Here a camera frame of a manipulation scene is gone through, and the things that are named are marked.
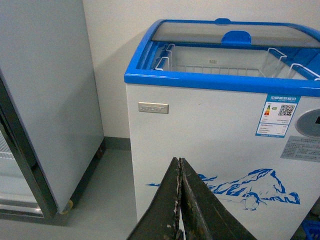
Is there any glass freezer sliding lid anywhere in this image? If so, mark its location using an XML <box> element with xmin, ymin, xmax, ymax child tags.
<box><xmin>151</xmin><ymin>18</ymin><xmax>320</xmax><ymax>48</ymax></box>

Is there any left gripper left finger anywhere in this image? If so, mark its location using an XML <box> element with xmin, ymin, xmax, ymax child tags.
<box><xmin>127</xmin><ymin>157</ymin><xmax>184</xmax><ymax>240</ymax></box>

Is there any white wire freezer basket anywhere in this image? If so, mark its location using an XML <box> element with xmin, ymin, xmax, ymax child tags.
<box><xmin>153</xmin><ymin>43</ymin><xmax>290</xmax><ymax>78</ymax></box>

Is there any round grey control panel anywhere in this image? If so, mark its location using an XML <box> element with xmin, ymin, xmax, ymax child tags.
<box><xmin>295</xmin><ymin>108</ymin><xmax>320</xmax><ymax>138</ymax></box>

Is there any silver brand badge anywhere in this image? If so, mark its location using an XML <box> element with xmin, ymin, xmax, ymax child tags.
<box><xmin>138</xmin><ymin>102</ymin><xmax>169</xmax><ymax>114</ymax></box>

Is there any white chest freezer blue rim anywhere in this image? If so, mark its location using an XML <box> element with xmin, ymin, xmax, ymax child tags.
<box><xmin>124</xmin><ymin>19</ymin><xmax>320</xmax><ymax>240</ymax></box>

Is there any blue plastic shopping basket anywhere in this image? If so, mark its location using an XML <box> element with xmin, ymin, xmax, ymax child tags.
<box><xmin>301</xmin><ymin>220</ymin><xmax>320</xmax><ymax>240</ymax></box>

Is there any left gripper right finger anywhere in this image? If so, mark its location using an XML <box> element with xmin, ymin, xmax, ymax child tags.
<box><xmin>179</xmin><ymin>158</ymin><xmax>255</xmax><ymax>240</ymax></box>

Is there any energy label sticker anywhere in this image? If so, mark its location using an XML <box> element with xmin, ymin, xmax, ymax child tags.
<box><xmin>255</xmin><ymin>94</ymin><xmax>301</xmax><ymax>138</ymax></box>

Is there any grey instruction sticker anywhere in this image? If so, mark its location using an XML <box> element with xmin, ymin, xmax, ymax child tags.
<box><xmin>280</xmin><ymin>136</ymin><xmax>320</xmax><ymax>163</ymax></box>

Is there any grey upright display fridge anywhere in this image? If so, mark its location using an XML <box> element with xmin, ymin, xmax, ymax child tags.
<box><xmin>0</xmin><ymin>0</ymin><xmax>105</xmax><ymax>225</ymax></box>

